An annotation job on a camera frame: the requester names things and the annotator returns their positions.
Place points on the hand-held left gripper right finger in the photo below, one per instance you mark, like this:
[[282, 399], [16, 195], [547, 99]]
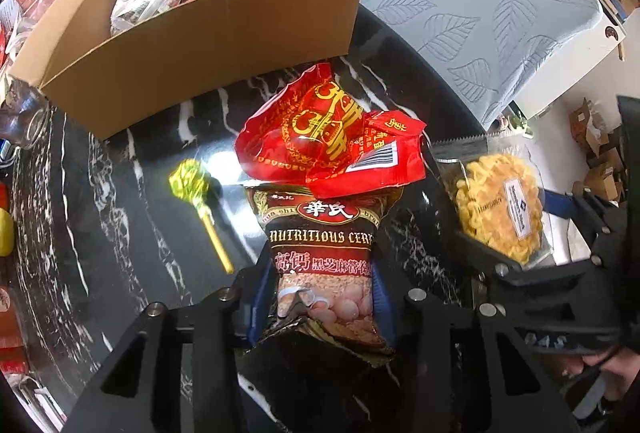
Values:
[[400, 308]]

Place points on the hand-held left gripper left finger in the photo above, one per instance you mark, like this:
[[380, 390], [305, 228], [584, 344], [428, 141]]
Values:
[[245, 303]]

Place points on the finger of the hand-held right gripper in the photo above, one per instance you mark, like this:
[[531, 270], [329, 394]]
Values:
[[560, 204], [487, 260]]

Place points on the clear noodle cake packet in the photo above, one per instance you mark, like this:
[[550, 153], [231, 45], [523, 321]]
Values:
[[495, 208]]

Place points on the dark brown cereal packet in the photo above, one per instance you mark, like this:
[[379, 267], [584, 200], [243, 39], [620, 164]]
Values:
[[325, 253]]

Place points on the person's right hand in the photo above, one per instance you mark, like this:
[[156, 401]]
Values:
[[622, 368]]

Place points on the brown cardboard box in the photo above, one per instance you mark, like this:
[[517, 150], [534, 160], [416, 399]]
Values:
[[605, 178], [592, 128]]

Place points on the green yellow lollipop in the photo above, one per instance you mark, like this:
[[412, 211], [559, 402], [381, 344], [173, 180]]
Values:
[[190, 180]]

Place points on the white cabinet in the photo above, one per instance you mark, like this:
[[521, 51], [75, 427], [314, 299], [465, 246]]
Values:
[[575, 63]]

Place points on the red snack bag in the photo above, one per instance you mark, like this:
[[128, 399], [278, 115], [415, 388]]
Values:
[[380, 153], [300, 128]]

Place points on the grey leaf-pattern covered chair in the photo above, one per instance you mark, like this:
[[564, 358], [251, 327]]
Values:
[[475, 13]]

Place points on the glass mug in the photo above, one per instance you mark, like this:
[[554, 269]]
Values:
[[25, 118]]

